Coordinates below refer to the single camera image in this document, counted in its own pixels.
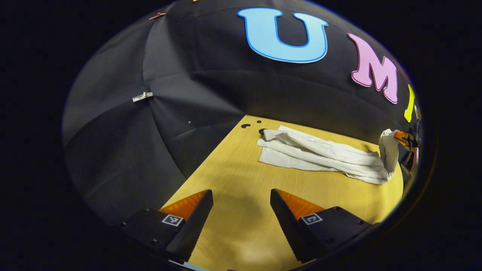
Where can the white jeans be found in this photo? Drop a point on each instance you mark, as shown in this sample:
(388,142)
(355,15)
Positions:
(320,154)

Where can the red clip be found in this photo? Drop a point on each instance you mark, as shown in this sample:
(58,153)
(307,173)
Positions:
(157,15)

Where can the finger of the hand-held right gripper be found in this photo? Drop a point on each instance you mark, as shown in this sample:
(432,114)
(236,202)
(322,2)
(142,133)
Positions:
(400,136)

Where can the white clip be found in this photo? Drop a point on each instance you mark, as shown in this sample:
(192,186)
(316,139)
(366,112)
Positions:
(142,96)

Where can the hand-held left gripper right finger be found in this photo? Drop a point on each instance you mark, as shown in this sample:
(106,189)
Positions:
(286,222)

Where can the black backdrop cloth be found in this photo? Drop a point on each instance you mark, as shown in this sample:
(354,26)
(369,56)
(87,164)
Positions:
(226,86)

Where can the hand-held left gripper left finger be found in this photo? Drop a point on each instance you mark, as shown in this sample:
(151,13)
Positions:
(196,222)

